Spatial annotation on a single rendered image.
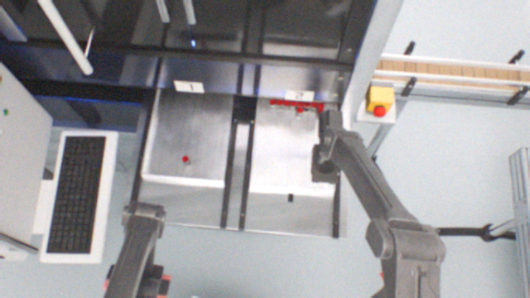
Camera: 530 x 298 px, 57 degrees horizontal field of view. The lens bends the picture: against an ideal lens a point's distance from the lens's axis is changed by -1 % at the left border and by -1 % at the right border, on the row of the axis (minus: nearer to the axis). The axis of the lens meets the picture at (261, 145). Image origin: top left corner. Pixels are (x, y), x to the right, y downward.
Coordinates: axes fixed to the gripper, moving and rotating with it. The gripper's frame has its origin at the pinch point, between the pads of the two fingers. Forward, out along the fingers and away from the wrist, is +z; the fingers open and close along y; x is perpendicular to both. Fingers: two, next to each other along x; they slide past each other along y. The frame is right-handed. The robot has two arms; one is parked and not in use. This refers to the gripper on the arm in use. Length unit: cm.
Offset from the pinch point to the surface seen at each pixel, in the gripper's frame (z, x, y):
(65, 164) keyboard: 26, 82, 5
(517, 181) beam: 60, -85, 22
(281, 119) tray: 20.9, 11.5, 24.3
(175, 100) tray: 21, 48, 28
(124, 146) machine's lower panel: 65, 76, 26
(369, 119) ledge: 21.1, -17.5, 26.8
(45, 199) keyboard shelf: 29, 87, -7
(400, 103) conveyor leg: 34, -31, 40
